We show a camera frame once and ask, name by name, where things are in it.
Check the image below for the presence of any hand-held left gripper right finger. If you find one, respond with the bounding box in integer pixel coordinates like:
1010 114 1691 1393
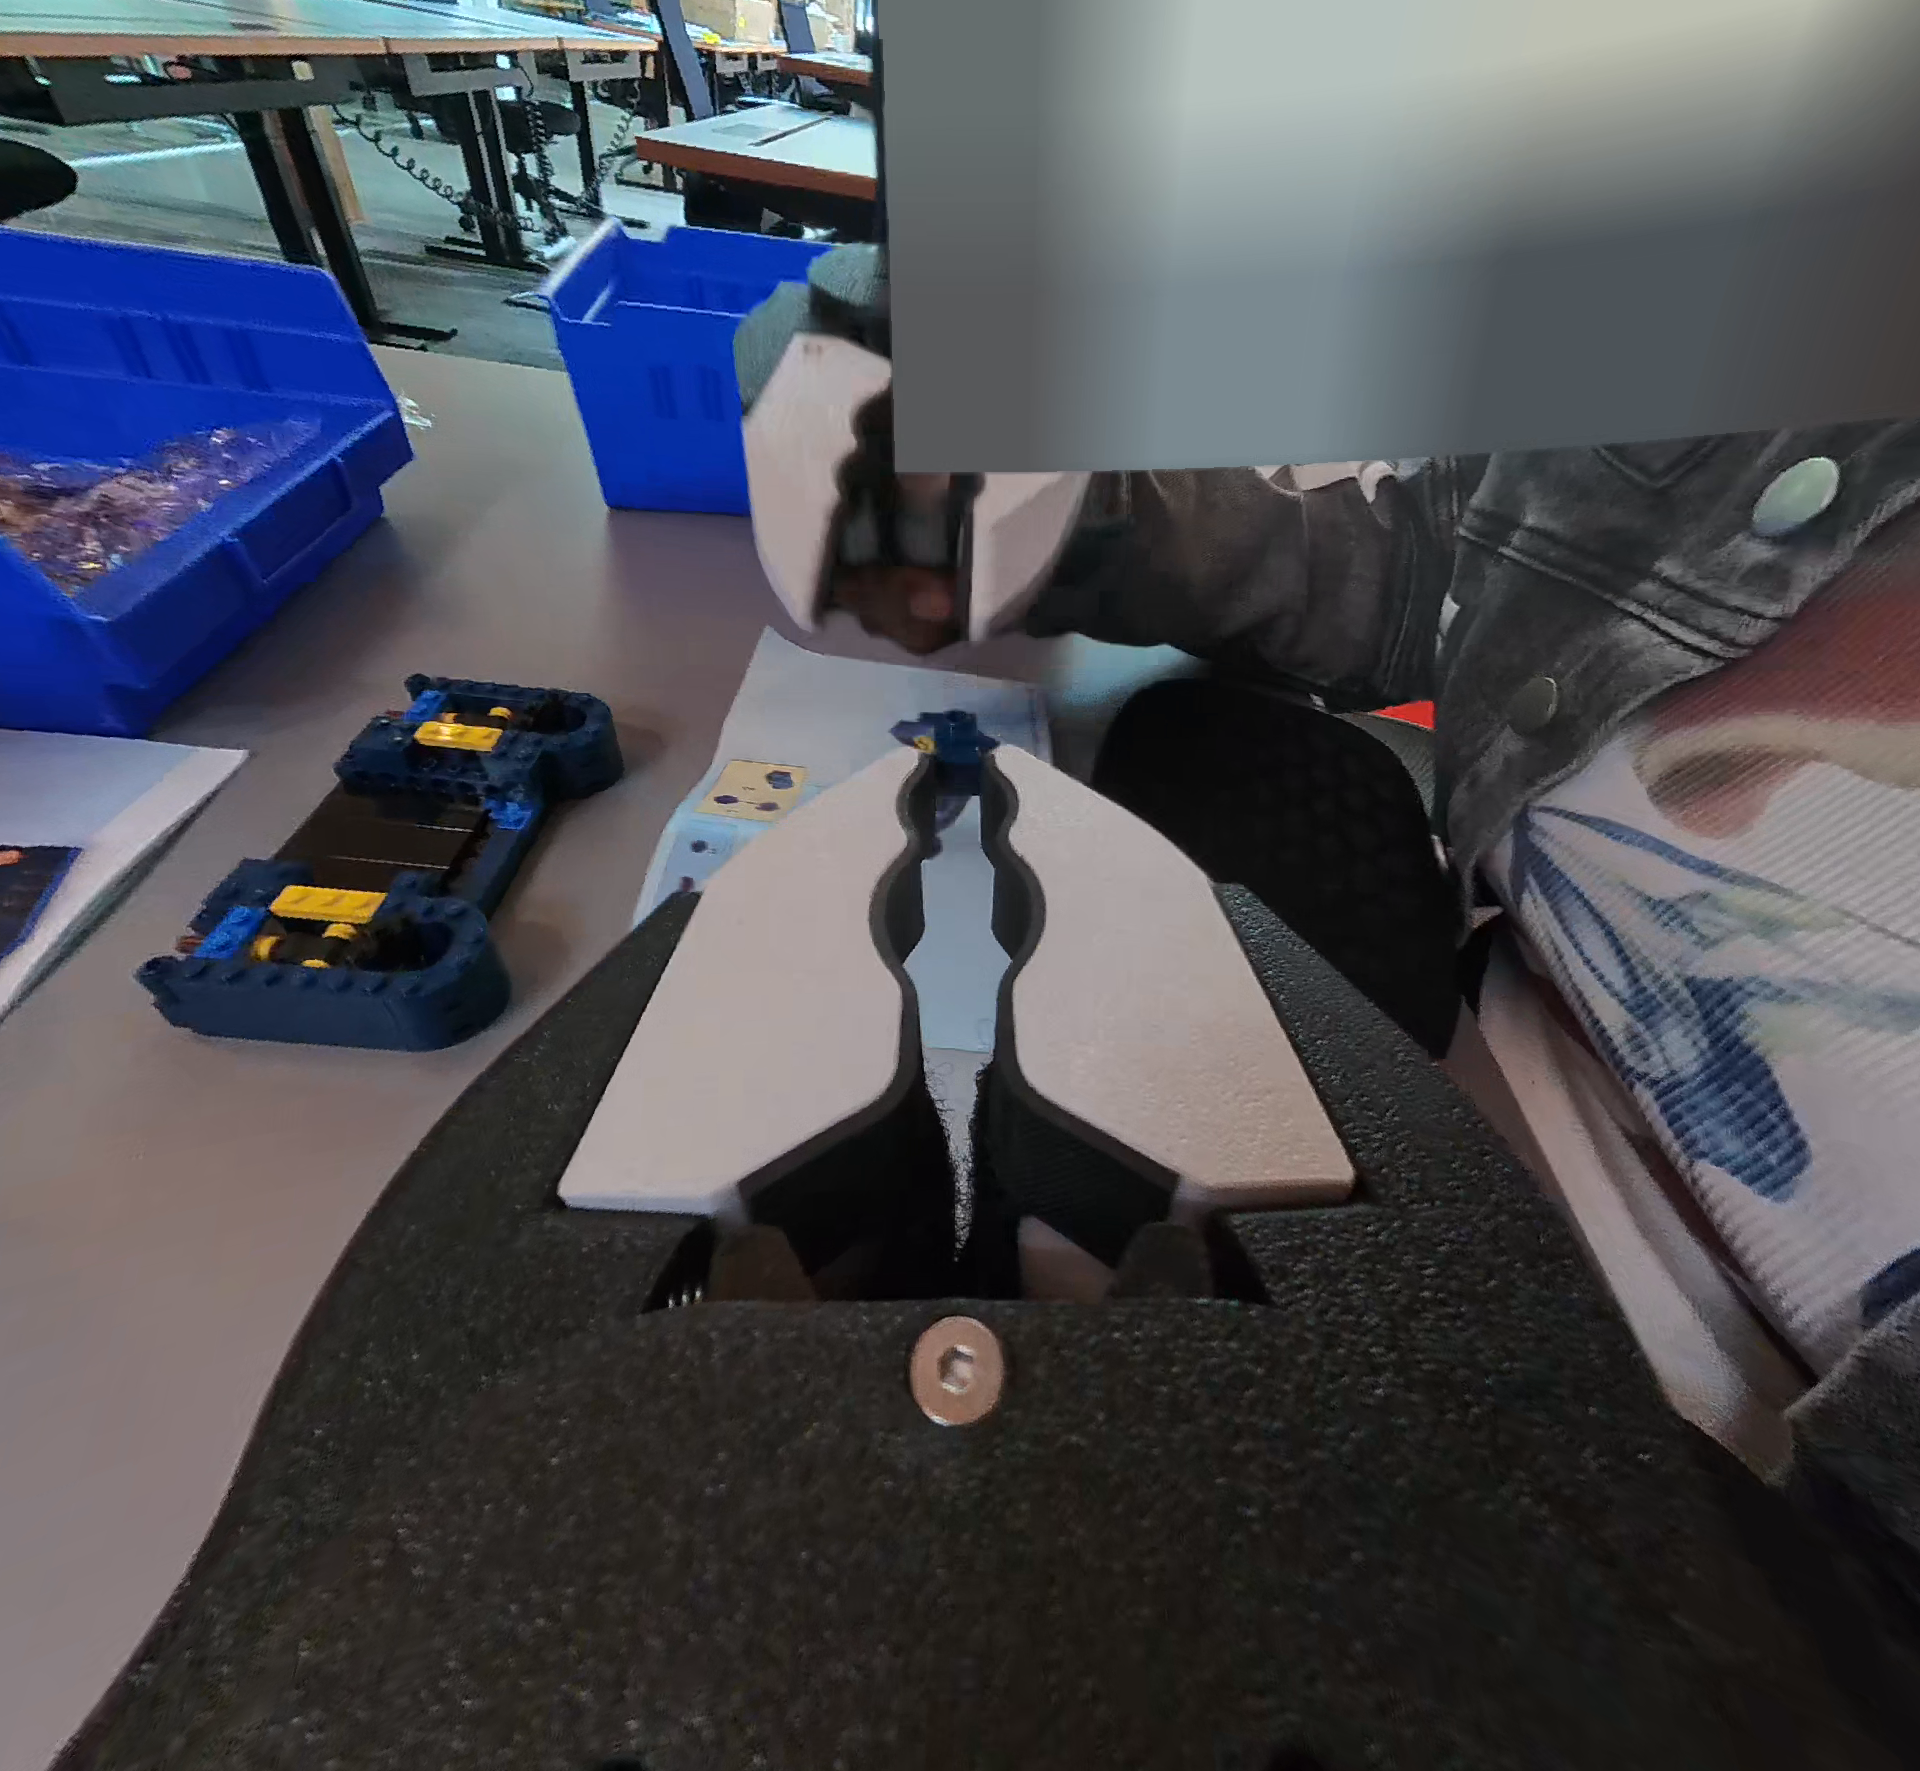
978 745 1360 1224

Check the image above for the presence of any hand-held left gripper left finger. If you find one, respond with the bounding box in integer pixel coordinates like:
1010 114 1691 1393
557 750 935 1221

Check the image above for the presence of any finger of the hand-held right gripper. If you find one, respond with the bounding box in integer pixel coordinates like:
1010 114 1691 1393
963 470 1093 646
745 332 902 636

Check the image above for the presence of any small blue toy brick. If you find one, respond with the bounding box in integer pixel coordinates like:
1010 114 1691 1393
891 711 1002 850

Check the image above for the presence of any person's right forearm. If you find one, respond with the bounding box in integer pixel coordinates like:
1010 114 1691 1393
1032 458 1487 717

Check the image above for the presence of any person's right hand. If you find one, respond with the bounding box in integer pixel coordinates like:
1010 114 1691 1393
835 556 970 657

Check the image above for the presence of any wooden edged office desk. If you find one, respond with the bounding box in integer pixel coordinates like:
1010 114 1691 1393
634 101 878 232

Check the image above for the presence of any small blue storage bin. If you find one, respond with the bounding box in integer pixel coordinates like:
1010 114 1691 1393
540 220 835 516

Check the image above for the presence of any white instruction sheet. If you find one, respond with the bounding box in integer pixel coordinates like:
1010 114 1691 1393
637 626 1056 1057

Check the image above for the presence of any blue and yellow toy brick model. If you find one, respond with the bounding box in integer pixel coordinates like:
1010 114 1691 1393
137 671 625 1054

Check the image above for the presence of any dark denim jacket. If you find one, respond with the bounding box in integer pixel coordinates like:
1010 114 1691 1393
1423 419 1920 904

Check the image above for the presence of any large blue storage bin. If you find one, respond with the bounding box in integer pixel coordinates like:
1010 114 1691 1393
0 223 416 739

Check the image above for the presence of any long dark office desk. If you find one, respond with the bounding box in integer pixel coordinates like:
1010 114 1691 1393
0 0 662 350

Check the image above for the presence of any heap of bagged toy bricks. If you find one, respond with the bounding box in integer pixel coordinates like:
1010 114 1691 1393
0 415 326 597

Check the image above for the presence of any white instruction booklet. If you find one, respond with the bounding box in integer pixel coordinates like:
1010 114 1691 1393
0 727 250 1028

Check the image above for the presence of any black coiled cable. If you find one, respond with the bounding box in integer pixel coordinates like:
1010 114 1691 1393
333 99 517 246

